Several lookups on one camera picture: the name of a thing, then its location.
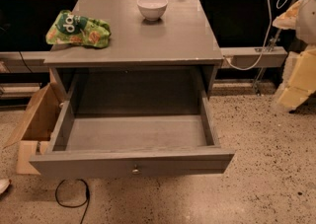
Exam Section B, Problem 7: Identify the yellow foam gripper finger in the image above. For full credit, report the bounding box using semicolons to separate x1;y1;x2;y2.
273;0;302;30
276;49;316;111

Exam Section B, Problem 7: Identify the green rice chip bag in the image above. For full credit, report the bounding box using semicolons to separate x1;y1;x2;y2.
45;10;112;48

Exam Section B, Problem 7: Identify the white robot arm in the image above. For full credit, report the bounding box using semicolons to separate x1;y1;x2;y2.
273;0;316;112

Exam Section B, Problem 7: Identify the round metal drawer knob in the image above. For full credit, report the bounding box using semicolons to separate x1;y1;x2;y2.
132;165;140;175

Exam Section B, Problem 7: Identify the grey open top drawer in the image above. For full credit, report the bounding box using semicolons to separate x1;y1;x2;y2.
29;70;236;180

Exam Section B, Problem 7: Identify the thin metal stand pole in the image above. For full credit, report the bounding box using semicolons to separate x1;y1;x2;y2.
252;0;297;96

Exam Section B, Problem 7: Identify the grey wooden cabinet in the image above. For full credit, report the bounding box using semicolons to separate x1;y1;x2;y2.
46;0;223;100

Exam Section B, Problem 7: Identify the white ceramic bowl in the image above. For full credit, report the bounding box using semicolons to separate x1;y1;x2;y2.
137;0;168;21

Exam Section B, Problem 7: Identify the brown cardboard box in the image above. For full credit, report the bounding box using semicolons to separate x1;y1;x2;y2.
4;70;64;175

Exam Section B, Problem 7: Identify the white hanging cable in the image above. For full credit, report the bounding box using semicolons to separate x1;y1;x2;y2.
224;0;292;72

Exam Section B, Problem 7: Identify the black floor cable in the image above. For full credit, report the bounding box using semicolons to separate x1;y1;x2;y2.
54;178;91;224

